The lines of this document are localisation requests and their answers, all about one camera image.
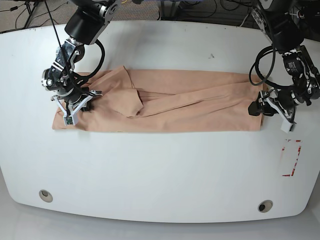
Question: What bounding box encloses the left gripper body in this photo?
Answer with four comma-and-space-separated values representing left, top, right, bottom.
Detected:
257, 88, 298, 123

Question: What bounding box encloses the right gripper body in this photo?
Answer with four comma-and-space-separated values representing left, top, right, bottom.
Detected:
50, 88, 103, 117

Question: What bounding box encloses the peach t-shirt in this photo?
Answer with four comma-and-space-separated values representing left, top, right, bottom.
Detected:
68, 66, 264, 133

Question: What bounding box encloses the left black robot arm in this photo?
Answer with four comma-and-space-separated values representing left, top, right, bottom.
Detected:
248, 0, 320, 124

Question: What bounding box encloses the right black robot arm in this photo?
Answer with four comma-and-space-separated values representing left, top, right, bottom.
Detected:
41, 0, 122, 126

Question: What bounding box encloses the red tape rectangle marking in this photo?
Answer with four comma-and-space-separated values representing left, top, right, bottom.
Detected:
278, 139, 303, 177

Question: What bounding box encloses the black tripod stand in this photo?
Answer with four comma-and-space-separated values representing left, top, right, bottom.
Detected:
0, 0, 42, 35

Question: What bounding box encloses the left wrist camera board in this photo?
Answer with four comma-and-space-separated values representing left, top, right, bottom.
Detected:
280, 121, 296, 133

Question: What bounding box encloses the left table cable grommet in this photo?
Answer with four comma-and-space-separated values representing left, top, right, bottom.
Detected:
39, 189, 53, 203

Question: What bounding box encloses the table cable grommet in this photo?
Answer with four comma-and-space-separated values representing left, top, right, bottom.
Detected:
39, 189, 53, 203
257, 200, 273, 213

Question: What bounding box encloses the right table cable grommet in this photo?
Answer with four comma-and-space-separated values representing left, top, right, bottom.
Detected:
257, 200, 273, 213

